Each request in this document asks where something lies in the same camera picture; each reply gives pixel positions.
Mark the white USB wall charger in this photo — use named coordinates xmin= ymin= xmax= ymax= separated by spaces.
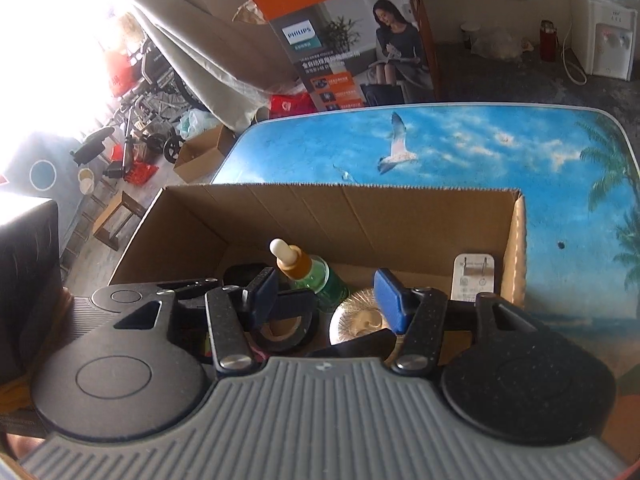
xmin=450 ymin=254 xmax=496 ymax=302

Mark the black electrical tape roll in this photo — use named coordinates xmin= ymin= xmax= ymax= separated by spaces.
xmin=250 ymin=311 xmax=319 ymax=356

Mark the gold-lid dark green jar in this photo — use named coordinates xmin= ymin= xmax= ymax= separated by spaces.
xmin=329 ymin=288 xmax=399 ymax=362

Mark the green dropper bottle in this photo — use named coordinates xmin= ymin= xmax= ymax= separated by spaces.
xmin=269 ymin=238 xmax=349 ymax=313

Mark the person's left hand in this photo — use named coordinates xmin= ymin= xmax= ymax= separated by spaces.
xmin=2 ymin=434 xmax=44 ymax=460

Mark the small wooden stool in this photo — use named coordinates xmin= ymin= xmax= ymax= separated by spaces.
xmin=92 ymin=191 xmax=146 ymax=252

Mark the blue patterned cushion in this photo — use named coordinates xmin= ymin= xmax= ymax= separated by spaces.
xmin=1 ymin=134 xmax=90 ymax=256

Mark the black oval small object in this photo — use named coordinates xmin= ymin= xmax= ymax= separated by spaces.
xmin=222 ymin=262 xmax=272 ymax=292

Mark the brown cardboard box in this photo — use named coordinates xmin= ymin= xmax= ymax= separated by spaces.
xmin=112 ymin=184 xmax=526 ymax=318

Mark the small cardboard box on floor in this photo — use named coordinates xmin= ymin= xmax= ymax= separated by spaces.
xmin=174 ymin=125 xmax=236 ymax=183

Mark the wheelchair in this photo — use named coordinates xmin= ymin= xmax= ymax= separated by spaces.
xmin=113 ymin=13 xmax=207 ymax=164

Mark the red plastic bag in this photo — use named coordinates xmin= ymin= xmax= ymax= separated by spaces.
xmin=269 ymin=92 xmax=317 ymax=119

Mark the white plastic bag on floor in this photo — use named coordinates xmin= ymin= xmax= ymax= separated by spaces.
xmin=471 ymin=27 xmax=534 ymax=62

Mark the red thermos bottle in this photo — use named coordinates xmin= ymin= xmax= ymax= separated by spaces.
xmin=539 ymin=20 xmax=558 ymax=63

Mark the beige curtain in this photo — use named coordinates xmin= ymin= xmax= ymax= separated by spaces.
xmin=128 ymin=0 xmax=302 ymax=131

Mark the white water dispenser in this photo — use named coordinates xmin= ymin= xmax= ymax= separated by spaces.
xmin=570 ymin=0 xmax=638 ymax=81

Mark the orange Philips product box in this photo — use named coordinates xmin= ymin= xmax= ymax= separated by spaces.
xmin=252 ymin=0 xmax=442 ymax=112

